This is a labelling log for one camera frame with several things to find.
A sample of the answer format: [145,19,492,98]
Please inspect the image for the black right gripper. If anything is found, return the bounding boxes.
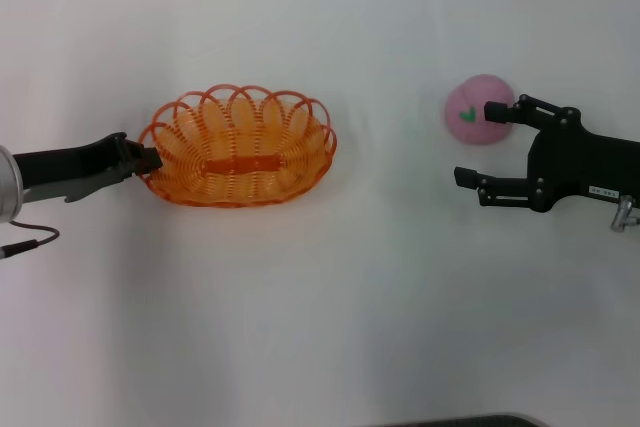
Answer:
[453,94,640,212]

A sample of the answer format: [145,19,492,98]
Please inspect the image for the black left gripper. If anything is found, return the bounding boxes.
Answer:
[13,132,164,204]

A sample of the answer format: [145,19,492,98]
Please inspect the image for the pink plush peach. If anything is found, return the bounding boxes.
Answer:
[443,74,516,147]

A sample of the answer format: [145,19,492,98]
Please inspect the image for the orange plastic woven basket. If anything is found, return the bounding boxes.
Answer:
[137,82,339,209]

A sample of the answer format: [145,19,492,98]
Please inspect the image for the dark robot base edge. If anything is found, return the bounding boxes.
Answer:
[389,413,544,427]

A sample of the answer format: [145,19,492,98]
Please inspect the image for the right arm cable with plug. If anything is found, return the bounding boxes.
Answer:
[608,196,640,232]

